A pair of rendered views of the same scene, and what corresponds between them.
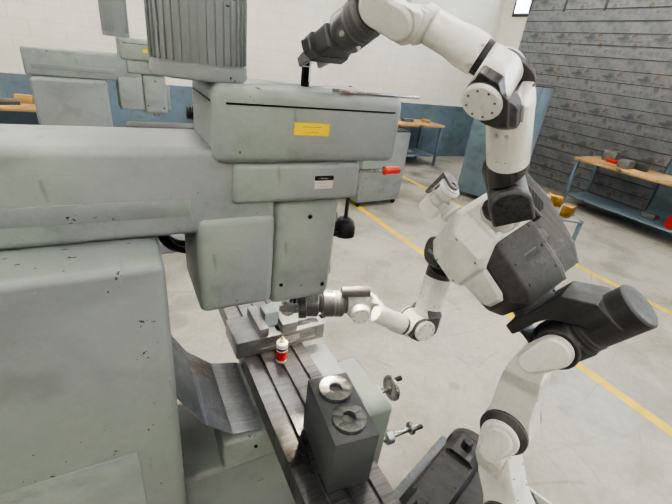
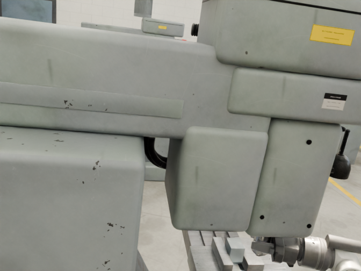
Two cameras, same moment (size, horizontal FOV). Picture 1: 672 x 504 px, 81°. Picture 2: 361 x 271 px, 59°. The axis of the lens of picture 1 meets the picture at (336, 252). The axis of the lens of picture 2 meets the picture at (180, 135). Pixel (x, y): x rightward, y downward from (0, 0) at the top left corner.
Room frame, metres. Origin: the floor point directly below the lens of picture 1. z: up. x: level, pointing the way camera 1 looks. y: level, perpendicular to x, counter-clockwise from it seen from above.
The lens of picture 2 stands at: (0.21, 0.11, 1.78)
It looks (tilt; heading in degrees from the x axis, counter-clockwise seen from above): 18 degrees down; 21
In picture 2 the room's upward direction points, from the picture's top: 8 degrees clockwise
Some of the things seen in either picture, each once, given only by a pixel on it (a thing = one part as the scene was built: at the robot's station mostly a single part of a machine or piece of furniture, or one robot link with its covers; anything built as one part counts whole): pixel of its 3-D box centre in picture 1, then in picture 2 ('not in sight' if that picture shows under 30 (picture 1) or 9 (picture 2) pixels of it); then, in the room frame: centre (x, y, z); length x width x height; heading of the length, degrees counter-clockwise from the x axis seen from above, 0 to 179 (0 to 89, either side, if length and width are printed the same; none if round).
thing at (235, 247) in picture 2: (269, 314); (233, 249); (1.20, 0.22, 1.07); 0.06 x 0.05 x 0.06; 32
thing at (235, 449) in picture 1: (281, 395); not in sight; (1.05, 0.13, 0.82); 0.50 x 0.35 x 0.12; 121
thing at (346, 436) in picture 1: (337, 427); not in sight; (0.75, -0.07, 1.06); 0.22 x 0.12 x 0.20; 24
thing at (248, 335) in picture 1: (275, 324); (239, 262); (1.21, 0.19, 1.01); 0.35 x 0.15 x 0.11; 122
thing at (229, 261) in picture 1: (226, 244); (208, 162); (0.95, 0.30, 1.47); 0.24 x 0.19 x 0.26; 31
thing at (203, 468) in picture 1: (282, 456); not in sight; (1.06, 0.11, 0.46); 0.81 x 0.32 x 0.60; 121
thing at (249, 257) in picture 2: (282, 315); (247, 254); (1.23, 0.17, 1.05); 0.15 x 0.06 x 0.04; 32
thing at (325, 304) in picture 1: (316, 303); (293, 249); (1.07, 0.04, 1.23); 0.13 x 0.12 x 0.10; 12
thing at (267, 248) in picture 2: (289, 308); (262, 248); (1.02, 0.12, 1.24); 0.06 x 0.02 x 0.03; 102
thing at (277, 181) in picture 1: (283, 168); (282, 88); (1.03, 0.17, 1.68); 0.34 x 0.24 x 0.10; 121
